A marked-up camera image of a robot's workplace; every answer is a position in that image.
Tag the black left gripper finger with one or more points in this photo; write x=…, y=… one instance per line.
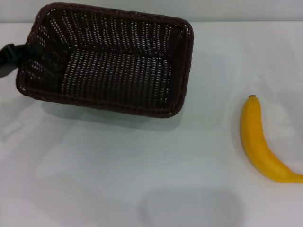
x=20, y=50
x=39, y=50

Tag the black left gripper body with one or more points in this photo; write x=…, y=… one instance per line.
x=6, y=63

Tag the dark brown woven basket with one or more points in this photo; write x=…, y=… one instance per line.
x=118, y=71

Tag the yellow banana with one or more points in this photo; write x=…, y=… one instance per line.
x=256, y=144

